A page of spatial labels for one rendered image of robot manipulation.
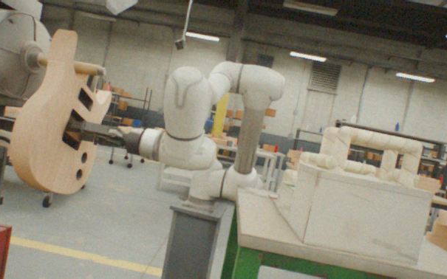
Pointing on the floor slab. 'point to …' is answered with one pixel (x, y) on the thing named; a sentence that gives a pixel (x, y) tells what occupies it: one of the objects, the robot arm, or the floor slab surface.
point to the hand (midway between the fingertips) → (76, 131)
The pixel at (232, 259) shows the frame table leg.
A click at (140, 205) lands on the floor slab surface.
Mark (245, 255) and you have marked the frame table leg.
